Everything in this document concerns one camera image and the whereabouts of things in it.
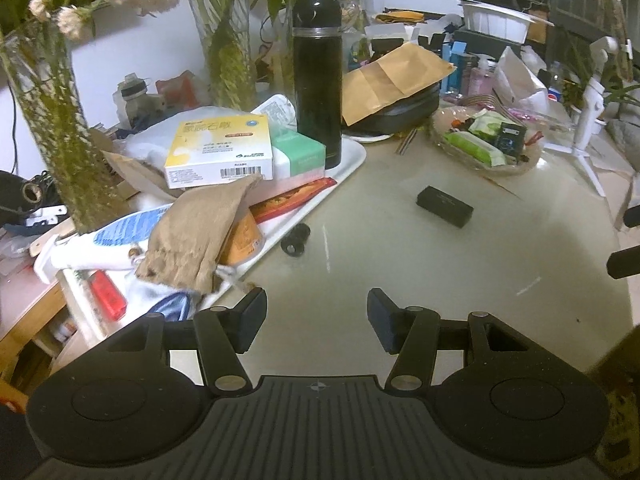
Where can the tall glass vase with plant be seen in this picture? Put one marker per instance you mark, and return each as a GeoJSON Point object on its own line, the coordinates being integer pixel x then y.
{"type": "Point", "coordinates": [65, 160]}

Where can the woven snack basket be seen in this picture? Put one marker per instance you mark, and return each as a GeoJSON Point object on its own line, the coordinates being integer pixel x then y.
{"type": "Point", "coordinates": [530, 162]}

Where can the blue carton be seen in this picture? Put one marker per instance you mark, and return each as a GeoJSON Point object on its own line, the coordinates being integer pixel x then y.
{"type": "Point", "coordinates": [456, 52]}

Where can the white blue tube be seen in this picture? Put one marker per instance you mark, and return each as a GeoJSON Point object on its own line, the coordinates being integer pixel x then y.
{"type": "Point", "coordinates": [100, 250]}

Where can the pink bottle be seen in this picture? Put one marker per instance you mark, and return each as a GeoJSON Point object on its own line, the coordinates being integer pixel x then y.
{"type": "Point", "coordinates": [481, 77]}

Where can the wooden side table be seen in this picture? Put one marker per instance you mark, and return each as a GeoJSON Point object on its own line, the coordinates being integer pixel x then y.
{"type": "Point", "coordinates": [25, 310]}

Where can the red lighter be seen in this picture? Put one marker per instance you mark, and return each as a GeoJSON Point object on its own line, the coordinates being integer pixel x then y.
{"type": "Point", "coordinates": [107, 294]}

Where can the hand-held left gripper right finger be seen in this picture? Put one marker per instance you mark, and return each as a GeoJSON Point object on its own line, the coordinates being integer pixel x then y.
{"type": "Point", "coordinates": [382, 320]}

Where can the black thermos bottle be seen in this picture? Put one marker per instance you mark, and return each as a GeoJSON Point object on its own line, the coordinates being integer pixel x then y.
{"type": "Point", "coordinates": [317, 90]}

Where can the black sachet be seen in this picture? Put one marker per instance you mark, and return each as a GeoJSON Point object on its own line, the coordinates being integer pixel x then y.
{"type": "Point", "coordinates": [512, 138]}

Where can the brown paper sheet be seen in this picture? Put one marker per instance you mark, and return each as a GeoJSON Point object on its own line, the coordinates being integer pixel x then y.
{"type": "Point", "coordinates": [135, 175]}

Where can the black zip case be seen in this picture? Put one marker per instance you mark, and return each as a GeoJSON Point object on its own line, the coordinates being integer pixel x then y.
{"type": "Point", "coordinates": [405, 110]}

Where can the yellow white medicine box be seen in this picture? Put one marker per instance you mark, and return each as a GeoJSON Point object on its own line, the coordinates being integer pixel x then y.
{"type": "Point", "coordinates": [220, 145]}

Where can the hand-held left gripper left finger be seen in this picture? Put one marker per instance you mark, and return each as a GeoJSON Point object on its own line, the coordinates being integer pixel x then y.
{"type": "Point", "coordinates": [250, 317]}

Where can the blue pouch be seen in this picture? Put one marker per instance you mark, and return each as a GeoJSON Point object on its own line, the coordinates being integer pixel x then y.
{"type": "Point", "coordinates": [172, 306]}

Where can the white phone gimbal tripod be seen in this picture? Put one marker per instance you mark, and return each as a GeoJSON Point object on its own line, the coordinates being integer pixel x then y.
{"type": "Point", "coordinates": [585, 120]}

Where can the brown cardboard box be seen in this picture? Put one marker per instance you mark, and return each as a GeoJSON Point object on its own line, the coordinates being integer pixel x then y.
{"type": "Point", "coordinates": [620, 410]}

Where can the small black rectangular case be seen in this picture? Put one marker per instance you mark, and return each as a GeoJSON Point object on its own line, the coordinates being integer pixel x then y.
{"type": "Point", "coordinates": [445, 205]}

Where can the white food container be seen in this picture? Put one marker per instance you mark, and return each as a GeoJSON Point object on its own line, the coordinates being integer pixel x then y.
{"type": "Point", "coordinates": [495, 22]}

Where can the white plastic bag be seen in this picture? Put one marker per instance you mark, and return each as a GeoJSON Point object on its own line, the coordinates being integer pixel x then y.
{"type": "Point", "coordinates": [520, 80]}

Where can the light green packet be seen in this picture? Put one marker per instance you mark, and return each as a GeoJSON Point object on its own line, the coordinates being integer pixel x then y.
{"type": "Point", "coordinates": [487, 125]}

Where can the red brown packet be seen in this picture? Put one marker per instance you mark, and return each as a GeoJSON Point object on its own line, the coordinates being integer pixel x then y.
{"type": "Point", "coordinates": [180, 91]}

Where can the clear sports bottle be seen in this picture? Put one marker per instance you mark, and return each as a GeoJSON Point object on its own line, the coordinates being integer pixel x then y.
{"type": "Point", "coordinates": [140, 102]}

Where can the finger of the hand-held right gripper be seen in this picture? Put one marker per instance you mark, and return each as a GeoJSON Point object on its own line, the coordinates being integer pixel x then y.
{"type": "Point", "coordinates": [634, 216]}
{"type": "Point", "coordinates": [625, 262]}

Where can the cola bottle blue label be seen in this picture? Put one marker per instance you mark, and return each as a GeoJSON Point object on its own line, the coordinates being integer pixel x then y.
{"type": "Point", "coordinates": [555, 92]}

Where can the glass vase with green stems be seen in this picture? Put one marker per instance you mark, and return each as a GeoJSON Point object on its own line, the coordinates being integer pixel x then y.
{"type": "Point", "coordinates": [230, 70]}

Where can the crumpled brown paper bag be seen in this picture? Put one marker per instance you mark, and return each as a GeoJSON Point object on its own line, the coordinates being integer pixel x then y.
{"type": "Point", "coordinates": [195, 230]}

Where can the red orange snack packet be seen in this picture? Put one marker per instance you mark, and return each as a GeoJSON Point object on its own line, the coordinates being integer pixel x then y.
{"type": "Point", "coordinates": [295, 195]}

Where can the green white box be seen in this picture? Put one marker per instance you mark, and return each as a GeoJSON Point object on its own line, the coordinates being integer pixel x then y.
{"type": "Point", "coordinates": [300, 155]}

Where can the green wipes packet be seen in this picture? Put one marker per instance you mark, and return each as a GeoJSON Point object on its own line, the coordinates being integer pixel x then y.
{"type": "Point", "coordinates": [472, 147]}

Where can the white plastic tray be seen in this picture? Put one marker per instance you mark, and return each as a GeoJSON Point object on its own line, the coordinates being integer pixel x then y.
{"type": "Point", "coordinates": [350, 160]}

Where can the brown paper envelope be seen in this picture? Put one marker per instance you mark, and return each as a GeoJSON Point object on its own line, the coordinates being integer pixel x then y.
{"type": "Point", "coordinates": [395, 77]}

